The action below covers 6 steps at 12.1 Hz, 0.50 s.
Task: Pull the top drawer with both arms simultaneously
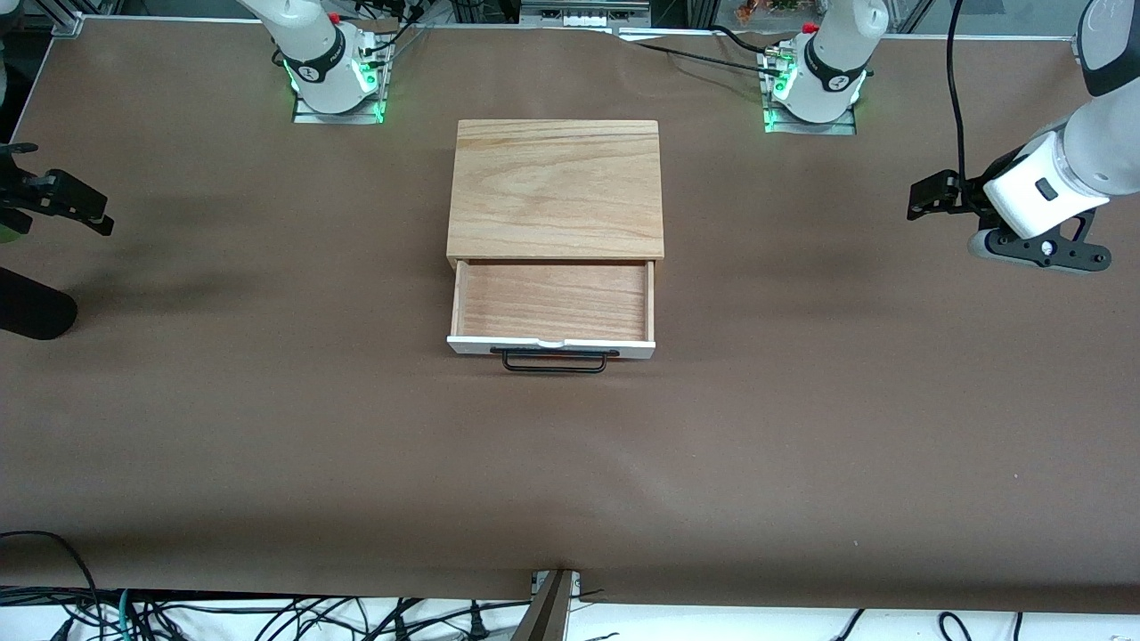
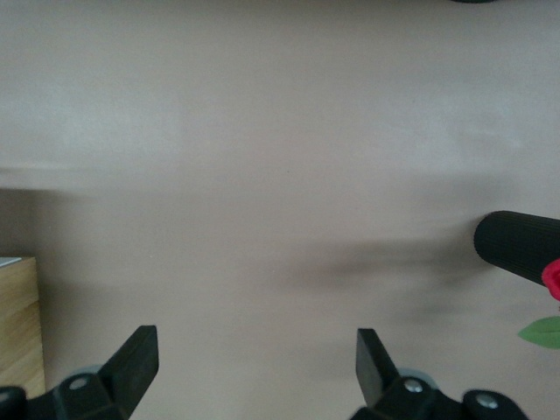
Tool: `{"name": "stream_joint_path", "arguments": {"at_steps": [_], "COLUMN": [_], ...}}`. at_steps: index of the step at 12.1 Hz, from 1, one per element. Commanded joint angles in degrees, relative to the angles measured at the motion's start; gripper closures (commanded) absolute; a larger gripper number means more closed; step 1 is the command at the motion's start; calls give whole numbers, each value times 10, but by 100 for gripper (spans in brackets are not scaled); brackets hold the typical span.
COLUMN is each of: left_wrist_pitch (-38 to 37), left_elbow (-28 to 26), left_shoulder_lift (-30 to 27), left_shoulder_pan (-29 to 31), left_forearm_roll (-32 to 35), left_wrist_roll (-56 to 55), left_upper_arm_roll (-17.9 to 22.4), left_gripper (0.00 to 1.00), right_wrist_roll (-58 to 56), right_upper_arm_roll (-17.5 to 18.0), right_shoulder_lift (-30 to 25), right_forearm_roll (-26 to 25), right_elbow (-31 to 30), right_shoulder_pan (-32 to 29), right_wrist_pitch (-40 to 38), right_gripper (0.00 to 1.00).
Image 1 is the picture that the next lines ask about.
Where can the aluminium frame profile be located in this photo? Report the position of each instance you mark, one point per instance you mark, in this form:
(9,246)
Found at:
(69,24)

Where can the wooden drawer cabinet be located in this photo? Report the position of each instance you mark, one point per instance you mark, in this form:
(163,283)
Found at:
(557,187)

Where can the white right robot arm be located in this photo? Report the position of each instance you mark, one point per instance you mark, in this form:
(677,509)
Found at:
(325,80)

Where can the brown paper table cover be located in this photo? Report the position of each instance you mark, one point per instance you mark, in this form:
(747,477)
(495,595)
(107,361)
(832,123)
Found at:
(267,427)

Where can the small green object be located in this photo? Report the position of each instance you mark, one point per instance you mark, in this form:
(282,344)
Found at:
(7,235)

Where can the grey power strip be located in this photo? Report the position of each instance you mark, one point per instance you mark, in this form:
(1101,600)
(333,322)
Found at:
(579,13)

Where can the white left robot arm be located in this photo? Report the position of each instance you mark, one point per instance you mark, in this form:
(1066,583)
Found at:
(1104,151)

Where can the small metal bracket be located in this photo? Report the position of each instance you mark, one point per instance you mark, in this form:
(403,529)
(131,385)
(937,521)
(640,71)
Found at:
(577,583)

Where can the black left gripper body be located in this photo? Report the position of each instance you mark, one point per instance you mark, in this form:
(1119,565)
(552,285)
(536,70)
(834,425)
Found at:
(973,190)

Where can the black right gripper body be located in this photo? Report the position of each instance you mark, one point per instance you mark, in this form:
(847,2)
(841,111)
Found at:
(20,190)

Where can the black foam cylinder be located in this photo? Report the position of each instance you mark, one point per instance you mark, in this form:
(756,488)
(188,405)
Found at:
(31,307)

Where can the brown support bar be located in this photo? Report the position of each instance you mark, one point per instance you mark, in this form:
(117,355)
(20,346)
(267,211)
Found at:
(548,614)

